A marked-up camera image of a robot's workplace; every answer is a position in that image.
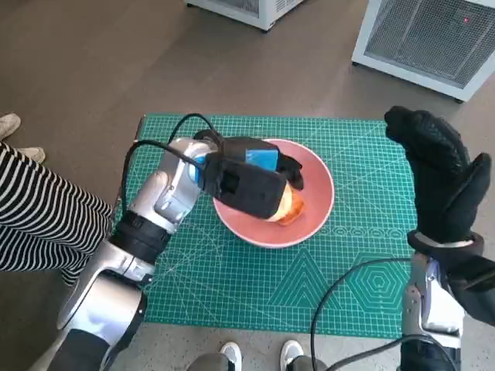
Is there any black knitted gloved right hand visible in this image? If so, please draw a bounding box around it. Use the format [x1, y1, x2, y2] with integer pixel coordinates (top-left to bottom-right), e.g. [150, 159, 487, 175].
[384, 106, 493, 245]

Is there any black left hand blue tape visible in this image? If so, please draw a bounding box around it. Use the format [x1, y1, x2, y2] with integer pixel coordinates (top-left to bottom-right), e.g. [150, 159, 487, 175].
[224, 136, 304, 191]

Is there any round bread bun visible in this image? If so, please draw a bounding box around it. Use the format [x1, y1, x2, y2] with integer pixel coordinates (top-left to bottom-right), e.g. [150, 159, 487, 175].
[266, 187, 295, 223]

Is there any pink bowl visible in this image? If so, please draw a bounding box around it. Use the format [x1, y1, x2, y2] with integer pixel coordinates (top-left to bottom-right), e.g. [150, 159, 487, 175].
[212, 138, 336, 248]

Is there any braided bread loaf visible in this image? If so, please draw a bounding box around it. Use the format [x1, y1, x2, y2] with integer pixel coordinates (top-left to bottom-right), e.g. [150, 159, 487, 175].
[278, 192, 307, 227]

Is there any green cutting mat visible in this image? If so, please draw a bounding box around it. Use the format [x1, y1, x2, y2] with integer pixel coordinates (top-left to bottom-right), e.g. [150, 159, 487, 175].
[111, 112, 417, 339]

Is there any large white mesh cabinet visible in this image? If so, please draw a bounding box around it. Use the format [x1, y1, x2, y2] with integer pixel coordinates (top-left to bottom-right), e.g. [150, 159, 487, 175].
[350, 0, 495, 104]

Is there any small white mesh cabinet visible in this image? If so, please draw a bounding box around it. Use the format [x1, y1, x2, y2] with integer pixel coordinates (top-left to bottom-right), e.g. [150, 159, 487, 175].
[185, 0, 305, 32]

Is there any white shoe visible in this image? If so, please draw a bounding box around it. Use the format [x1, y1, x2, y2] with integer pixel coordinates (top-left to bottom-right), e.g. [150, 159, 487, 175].
[219, 340, 243, 371]
[279, 339, 305, 371]

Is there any grey leg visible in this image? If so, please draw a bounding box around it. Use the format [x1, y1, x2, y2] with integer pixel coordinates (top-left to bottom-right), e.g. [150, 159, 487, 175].
[187, 352, 229, 371]
[289, 354, 326, 371]

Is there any beige shoe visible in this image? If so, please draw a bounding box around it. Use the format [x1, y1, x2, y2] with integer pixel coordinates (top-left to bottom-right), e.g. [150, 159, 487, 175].
[15, 146, 46, 163]
[0, 112, 22, 138]

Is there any person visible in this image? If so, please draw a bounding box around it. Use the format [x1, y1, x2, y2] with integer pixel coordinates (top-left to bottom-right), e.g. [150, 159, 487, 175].
[0, 141, 115, 287]

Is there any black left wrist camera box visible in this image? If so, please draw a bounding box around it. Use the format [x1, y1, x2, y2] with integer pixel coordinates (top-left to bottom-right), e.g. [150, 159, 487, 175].
[203, 160, 287, 220]

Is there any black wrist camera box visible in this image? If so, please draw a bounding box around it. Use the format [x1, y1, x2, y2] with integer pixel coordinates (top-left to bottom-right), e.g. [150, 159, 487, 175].
[203, 160, 287, 220]
[444, 250, 495, 329]

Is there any black cable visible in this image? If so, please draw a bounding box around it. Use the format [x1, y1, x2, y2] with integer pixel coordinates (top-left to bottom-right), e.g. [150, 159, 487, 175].
[311, 257, 413, 370]
[121, 139, 206, 209]
[169, 112, 225, 148]
[326, 335, 405, 370]

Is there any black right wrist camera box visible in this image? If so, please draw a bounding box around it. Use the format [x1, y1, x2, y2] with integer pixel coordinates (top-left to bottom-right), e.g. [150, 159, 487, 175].
[444, 250, 495, 329]

